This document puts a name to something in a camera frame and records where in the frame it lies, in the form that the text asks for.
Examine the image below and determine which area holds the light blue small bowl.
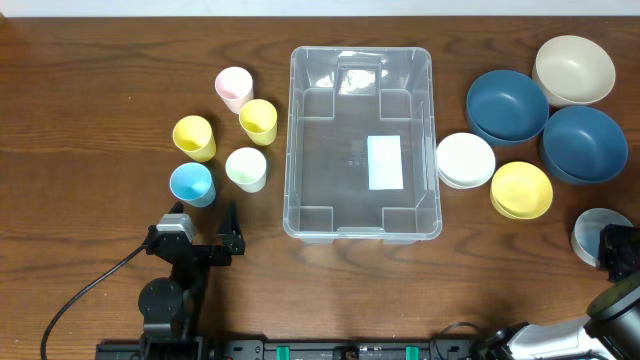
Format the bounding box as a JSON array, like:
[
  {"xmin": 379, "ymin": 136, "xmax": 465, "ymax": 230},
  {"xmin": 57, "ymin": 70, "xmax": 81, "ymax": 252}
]
[{"xmin": 571, "ymin": 208, "xmax": 633, "ymax": 267}]

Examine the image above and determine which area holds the dark blue bowl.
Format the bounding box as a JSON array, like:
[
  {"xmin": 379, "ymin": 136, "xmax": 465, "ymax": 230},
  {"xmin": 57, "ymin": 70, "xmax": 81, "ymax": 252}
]
[
  {"xmin": 466, "ymin": 70, "xmax": 550, "ymax": 147},
  {"xmin": 539, "ymin": 106, "xmax": 629, "ymax": 185}
]

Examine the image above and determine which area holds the yellow small bowl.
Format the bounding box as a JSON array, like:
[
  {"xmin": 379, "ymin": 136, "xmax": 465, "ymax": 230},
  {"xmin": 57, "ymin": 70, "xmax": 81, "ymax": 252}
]
[{"xmin": 490, "ymin": 161, "xmax": 553, "ymax": 220}]

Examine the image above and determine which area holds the white small bowl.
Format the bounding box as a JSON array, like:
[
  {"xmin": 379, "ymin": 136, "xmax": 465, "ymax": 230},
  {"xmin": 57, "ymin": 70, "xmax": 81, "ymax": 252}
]
[{"xmin": 436, "ymin": 132, "xmax": 496, "ymax": 189}]

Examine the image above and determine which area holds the beige large bowl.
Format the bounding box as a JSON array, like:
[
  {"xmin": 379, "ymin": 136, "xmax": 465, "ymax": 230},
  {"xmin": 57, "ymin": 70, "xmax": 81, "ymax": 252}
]
[{"xmin": 532, "ymin": 35, "xmax": 616, "ymax": 108}]

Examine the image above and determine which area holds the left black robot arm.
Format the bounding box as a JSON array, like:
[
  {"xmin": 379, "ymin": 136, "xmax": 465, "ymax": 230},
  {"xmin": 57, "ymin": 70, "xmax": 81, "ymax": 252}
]
[{"xmin": 138, "ymin": 202, "xmax": 245, "ymax": 342}]

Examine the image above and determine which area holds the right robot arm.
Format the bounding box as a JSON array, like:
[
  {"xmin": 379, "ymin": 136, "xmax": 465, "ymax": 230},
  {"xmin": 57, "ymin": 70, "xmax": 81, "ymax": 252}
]
[{"xmin": 472, "ymin": 224, "xmax": 639, "ymax": 360}]

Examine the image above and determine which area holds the yellow cup near container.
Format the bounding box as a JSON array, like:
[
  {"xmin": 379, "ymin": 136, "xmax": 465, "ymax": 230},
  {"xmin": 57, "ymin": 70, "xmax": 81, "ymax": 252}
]
[{"xmin": 239, "ymin": 99, "xmax": 278, "ymax": 146}]

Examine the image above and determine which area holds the clear plastic storage container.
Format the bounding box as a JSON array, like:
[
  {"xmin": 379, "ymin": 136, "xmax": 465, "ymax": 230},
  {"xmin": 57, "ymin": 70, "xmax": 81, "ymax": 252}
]
[{"xmin": 283, "ymin": 46, "xmax": 443, "ymax": 244}]

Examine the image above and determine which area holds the white label in container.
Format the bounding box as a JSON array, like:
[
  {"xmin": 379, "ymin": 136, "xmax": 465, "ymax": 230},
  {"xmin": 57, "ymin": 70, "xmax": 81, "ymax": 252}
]
[{"xmin": 367, "ymin": 135, "xmax": 404, "ymax": 190}]

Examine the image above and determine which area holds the light blue plastic cup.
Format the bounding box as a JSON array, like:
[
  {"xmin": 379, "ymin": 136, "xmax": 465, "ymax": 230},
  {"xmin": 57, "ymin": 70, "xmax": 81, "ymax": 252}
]
[{"xmin": 169, "ymin": 162, "xmax": 216, "ymax": 208}]

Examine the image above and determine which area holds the pale green plastic cup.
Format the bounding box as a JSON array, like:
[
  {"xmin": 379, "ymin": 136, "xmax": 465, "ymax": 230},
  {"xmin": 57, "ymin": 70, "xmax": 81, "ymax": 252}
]
[{"xmin": 225, "ymin": 147, "xmax": 267, "ymax": 193}]

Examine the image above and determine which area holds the yellow cup far left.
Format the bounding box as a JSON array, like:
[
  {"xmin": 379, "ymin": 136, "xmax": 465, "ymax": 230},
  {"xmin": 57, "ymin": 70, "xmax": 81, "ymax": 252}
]
[{"xmin": 172, "ymin": 115, "xmax": 217, "ymax": 162}]

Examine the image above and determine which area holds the pink plastic cup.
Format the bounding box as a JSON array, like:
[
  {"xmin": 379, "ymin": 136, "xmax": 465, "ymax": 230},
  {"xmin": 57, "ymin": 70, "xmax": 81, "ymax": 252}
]
[{"xmin": 214, "ymin": 66, "xmax": 254, "ymax": 114}]

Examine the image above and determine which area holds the left black cable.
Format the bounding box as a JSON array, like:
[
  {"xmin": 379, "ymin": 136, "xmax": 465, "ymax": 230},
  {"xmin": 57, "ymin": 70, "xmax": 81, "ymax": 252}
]
[{"xmin": 39, "ymin": 243, "xmax": 150, "ymax": 360}]

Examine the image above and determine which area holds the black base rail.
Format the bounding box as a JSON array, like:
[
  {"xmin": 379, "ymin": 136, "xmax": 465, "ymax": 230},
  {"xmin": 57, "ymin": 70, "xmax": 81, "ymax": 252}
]
[{"xmin": 95, "ymin": 338, "xmax": 474, "ymax": 360}]

